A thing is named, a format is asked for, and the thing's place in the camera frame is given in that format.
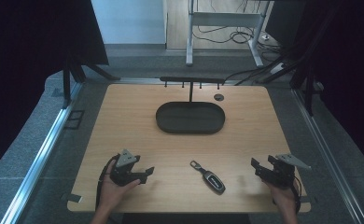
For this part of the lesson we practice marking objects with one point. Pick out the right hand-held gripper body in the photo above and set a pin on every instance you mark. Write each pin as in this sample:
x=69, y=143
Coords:
x=281, y=174

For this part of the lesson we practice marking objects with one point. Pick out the person's right hand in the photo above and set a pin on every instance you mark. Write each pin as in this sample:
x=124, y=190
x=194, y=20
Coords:
x=283, y=197

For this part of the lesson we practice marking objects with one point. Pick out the person's left hand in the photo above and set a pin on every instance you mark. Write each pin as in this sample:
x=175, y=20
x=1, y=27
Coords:
x=114, y=193

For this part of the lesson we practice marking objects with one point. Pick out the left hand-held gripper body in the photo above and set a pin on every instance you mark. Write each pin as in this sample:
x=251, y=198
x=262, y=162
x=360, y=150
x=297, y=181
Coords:
x=123, y=169

